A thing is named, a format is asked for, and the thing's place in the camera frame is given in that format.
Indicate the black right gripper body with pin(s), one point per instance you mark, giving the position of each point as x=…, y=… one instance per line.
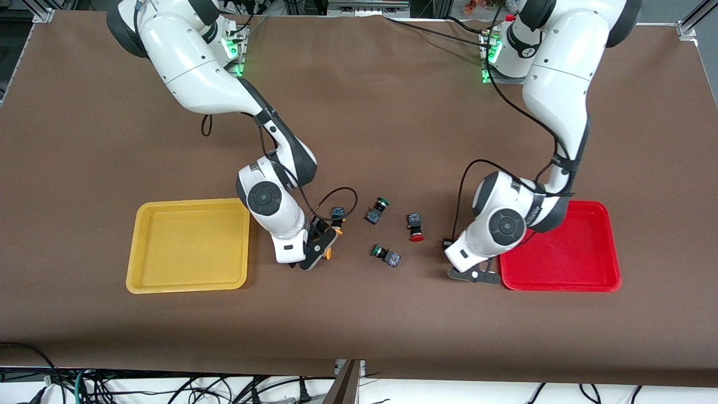
x=318, y=226

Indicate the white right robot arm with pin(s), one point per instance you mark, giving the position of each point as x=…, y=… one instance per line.
x=190, y=62

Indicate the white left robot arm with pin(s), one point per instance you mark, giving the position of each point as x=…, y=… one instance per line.
x=561, y=73

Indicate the green push button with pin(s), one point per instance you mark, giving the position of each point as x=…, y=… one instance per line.
x=392, y=259
x=372, y=216

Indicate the yellow plastic tray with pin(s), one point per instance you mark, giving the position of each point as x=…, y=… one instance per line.
x=185, y=252

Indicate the brown table cover mat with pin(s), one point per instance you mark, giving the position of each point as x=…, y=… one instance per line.
x=392, y=112

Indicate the red plastic tray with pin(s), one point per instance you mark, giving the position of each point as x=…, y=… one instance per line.
x=566, y=252

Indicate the colourful flower decoration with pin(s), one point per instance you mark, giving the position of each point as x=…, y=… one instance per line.
x=477, y=7

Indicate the white metal corner bracket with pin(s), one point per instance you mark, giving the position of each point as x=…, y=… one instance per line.
x=339, y=366

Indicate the dark wooden post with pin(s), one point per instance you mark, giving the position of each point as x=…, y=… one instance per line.
x=345, y=387

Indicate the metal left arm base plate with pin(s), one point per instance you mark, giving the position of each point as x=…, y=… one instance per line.
x=486, y=78

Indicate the aluminium frame rail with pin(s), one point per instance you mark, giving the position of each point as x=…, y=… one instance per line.
x=367, y=8

